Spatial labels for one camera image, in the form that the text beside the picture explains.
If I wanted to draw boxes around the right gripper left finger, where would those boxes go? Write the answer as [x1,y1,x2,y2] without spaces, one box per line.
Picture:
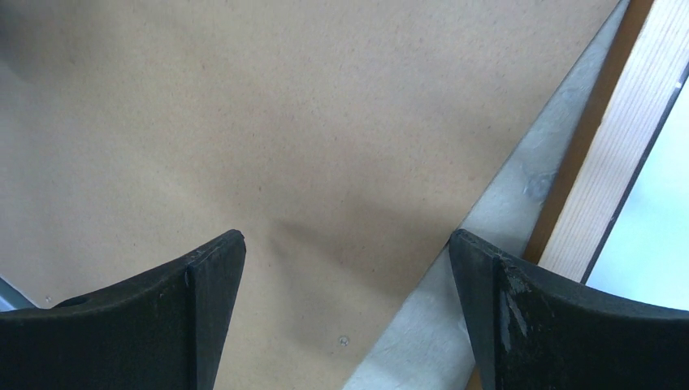
[1,230,246,389]

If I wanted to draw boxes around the brown backing board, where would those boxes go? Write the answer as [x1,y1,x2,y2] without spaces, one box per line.
[1,1,615,389]

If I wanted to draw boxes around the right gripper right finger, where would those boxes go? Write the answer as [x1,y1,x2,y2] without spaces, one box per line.
[448,229,688,389]

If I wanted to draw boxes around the orange wooden picture frame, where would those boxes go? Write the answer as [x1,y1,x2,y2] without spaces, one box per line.
[467,1,688,285]

